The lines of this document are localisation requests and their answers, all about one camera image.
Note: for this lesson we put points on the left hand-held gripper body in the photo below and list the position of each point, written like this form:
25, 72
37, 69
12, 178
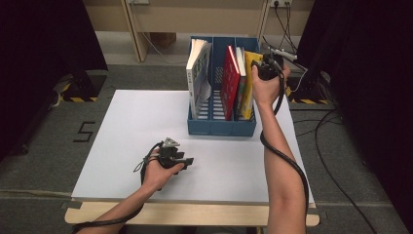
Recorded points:
167, 156

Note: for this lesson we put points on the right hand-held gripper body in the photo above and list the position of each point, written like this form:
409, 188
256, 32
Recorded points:
271, 68

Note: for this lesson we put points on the yellow book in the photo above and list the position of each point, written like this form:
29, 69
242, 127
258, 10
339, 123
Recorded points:
249, 84

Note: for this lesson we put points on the blue book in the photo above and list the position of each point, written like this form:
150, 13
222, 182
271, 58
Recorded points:
241, 87

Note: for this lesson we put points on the red book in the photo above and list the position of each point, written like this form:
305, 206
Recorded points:
230, 84

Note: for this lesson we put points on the blue plastic file rack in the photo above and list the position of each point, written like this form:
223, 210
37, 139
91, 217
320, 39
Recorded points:
220, 128

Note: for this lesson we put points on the white picture book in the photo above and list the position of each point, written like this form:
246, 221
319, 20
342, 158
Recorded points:
196, 74

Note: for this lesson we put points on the person's right hand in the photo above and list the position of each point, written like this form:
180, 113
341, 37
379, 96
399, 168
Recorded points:
269, 91

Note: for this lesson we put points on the person's left hand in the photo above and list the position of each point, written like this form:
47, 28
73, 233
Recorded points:
157, 178

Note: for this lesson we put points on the black stand base striped tape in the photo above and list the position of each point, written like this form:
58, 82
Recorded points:
308, 87
94, 84

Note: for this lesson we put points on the light wooden table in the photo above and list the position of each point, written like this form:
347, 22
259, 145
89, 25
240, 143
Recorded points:
181, 216

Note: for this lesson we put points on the brown cardboard box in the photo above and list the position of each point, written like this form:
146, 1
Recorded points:
164, 39

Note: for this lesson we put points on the black curtain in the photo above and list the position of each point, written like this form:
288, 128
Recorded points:
39, 48
373, 65

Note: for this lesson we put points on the white wall socket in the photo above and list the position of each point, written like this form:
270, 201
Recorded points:
281, 2
139, 1

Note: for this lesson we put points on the beige wooden desk frame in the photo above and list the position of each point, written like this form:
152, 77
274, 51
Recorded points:
201, 16

